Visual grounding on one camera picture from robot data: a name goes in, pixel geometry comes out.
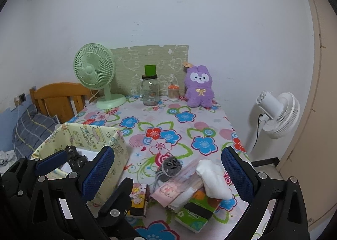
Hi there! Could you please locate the wooden headboard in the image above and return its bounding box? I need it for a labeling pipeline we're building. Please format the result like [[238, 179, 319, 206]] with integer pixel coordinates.
[[29, 82, 91, 124]]

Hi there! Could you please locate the white standing fan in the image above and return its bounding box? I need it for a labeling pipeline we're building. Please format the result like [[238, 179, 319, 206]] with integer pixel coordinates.
[[249, 91, 301, 156]]

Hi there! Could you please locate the dark cloth bundle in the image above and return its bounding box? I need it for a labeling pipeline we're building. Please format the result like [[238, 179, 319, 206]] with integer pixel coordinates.
[[64, 145, 88, 173]]

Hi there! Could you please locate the grey crumpled cloth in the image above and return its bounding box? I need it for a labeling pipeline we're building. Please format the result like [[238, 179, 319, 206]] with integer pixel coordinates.
[[0, 150, 16, 174]]

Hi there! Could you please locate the white cable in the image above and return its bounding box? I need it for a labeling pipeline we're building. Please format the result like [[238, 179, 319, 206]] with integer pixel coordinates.
[[84, 88, 102, 105]]

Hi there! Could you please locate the green desk fan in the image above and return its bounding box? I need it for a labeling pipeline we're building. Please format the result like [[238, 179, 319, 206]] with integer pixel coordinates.
[[73, 43, 127, 110]]

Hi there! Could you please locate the blue striped pillow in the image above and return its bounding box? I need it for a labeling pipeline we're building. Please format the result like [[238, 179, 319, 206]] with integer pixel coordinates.
[[12, 103, 60, 159]]

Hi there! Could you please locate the green tissue pack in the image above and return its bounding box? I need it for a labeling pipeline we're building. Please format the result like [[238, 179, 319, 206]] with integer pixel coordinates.
[[174, 198, 215, 234]]

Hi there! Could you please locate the pink printed pad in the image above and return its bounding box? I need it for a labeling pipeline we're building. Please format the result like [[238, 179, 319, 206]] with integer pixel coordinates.
[[151, 181, 195, 207]]

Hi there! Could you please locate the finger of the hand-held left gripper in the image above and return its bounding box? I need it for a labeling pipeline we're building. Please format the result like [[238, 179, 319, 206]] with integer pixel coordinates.
[[0, 150, 68, 204], [98, 177, 144, 240]]

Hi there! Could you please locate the small jar with orange lid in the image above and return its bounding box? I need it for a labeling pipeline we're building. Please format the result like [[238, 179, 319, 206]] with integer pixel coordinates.
[[168, 83, 180, 102]]

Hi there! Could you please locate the clear plastic pouch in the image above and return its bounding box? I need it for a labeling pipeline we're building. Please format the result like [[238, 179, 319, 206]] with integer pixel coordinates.
[[168, 159, 208, 190]]

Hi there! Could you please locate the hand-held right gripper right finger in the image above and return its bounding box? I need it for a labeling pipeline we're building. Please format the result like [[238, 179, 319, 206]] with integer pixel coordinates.
[[221, 146, 310, 240]]

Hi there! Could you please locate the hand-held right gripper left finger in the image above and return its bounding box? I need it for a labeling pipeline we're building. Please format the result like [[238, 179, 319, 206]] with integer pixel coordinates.
[[28, 146, 115, 240]]

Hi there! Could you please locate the wall socket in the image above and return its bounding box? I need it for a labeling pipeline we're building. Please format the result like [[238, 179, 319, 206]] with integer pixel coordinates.
[[14, 92, 27, 105]]

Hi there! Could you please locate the small cartoon card box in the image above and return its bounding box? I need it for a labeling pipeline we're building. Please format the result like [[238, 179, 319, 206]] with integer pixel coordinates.
[[126, 183, 149, 220]]

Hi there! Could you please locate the purple plush bunny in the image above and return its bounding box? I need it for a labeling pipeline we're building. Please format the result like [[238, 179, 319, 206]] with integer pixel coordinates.
[[183, 65, 215, 108]]

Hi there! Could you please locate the yellow cartoon fabric box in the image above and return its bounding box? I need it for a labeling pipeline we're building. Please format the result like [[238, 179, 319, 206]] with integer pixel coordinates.
[[31, 122, 131, 205]]

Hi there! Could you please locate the glass jar with green lid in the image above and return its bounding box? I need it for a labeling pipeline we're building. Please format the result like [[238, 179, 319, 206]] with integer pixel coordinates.
[[131, 65, 161, 106]]

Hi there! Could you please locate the grey roll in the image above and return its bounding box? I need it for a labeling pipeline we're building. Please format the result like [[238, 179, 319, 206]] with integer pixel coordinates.
[[154, 156, 183, 190]]

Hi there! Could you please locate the beige door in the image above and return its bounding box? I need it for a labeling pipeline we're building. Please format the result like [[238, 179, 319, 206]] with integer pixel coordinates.
[[276, 0, 337, 232]]

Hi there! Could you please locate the white cloth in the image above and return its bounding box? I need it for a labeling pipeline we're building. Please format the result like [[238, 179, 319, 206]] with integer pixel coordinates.
[[195, 159, 233, 200]]

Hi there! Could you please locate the green patterned wall mat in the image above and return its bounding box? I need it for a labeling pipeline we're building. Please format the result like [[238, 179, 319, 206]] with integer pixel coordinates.
[[110, 44, 189, 97]]

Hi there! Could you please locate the black fan cable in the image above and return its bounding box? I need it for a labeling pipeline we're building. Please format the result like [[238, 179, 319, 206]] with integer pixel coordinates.
[[252, 113, 264, 151]]

